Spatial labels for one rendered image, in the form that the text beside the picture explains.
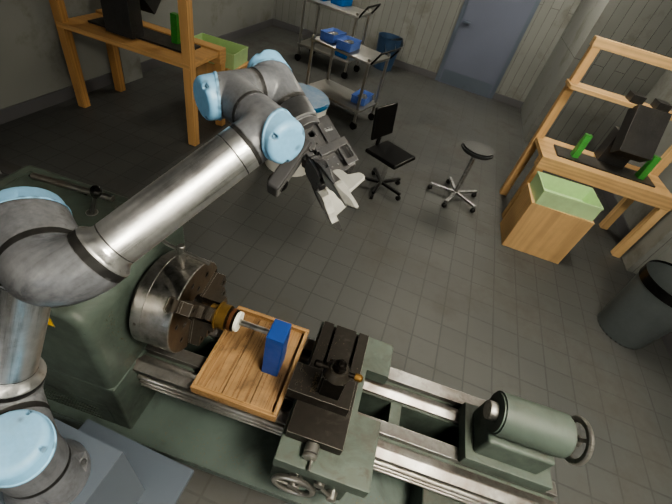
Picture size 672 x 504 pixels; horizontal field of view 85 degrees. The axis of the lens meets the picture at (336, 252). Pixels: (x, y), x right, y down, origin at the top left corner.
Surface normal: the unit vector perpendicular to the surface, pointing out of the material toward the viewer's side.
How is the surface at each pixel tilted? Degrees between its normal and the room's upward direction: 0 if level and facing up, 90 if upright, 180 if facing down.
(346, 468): 0
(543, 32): 90
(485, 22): 90
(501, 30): 90
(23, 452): 7
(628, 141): 55
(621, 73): 90
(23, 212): 2
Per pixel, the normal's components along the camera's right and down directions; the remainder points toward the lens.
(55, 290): 0.16, 0.52
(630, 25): -0.33, 0.61
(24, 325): 0.55, 0.62
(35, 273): 0.00, 0.07
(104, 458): 0.21, -0.70
